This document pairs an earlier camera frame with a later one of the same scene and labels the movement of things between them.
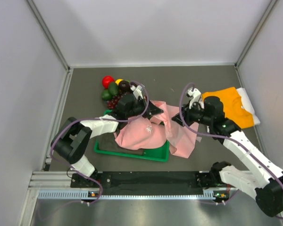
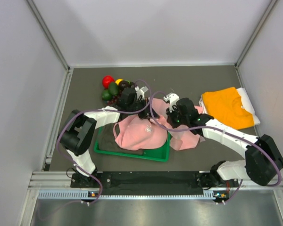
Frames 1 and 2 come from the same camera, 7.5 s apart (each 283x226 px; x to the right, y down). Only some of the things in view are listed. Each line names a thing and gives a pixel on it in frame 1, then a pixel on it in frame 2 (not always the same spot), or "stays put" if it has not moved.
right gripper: x=186 y=113 to x=170 y=119
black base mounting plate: x=146 y=180 stays put
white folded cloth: x=247 y=105 stays put
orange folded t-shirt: x=232 y=106 stays put
